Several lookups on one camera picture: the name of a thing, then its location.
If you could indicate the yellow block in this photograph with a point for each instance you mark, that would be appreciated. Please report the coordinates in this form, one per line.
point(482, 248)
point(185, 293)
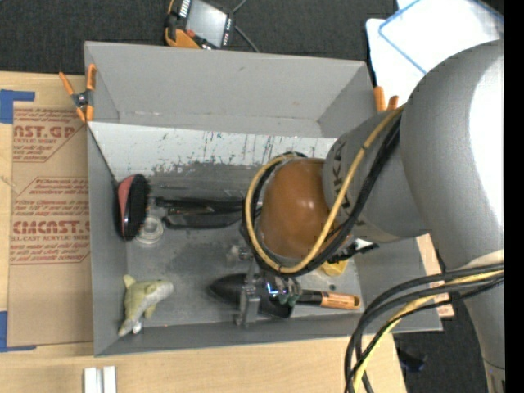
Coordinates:
point(335, 268)

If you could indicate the black cylinder on white bracket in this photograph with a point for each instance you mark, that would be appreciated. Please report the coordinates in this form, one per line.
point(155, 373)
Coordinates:
point(362, 249)

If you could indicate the brown cardboard board red print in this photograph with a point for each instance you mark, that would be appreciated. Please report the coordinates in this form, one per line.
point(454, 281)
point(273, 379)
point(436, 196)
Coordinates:
point(49, 293)

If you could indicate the black sunglasses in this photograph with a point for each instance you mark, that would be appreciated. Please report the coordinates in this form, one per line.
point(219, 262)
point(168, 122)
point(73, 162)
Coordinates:
point(196, 220)

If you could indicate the red and black round brush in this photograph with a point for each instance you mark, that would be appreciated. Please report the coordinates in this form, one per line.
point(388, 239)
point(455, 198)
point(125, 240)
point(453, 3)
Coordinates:
point(130, 207)

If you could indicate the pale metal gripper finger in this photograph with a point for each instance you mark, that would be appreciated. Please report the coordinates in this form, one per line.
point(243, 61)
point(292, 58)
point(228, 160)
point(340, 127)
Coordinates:
point(247, 311)
point(253, 285)

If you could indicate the grey-green plush dolphin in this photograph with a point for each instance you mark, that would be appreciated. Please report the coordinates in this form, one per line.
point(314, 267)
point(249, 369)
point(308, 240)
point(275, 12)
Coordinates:
point(141, 299)

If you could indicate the grey metal bin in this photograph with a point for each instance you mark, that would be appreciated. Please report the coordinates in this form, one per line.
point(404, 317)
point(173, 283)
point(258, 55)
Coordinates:
point(229, 84)

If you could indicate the black pointed object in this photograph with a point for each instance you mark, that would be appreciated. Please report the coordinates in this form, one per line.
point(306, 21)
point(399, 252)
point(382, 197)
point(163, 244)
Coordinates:
point(227, 288)

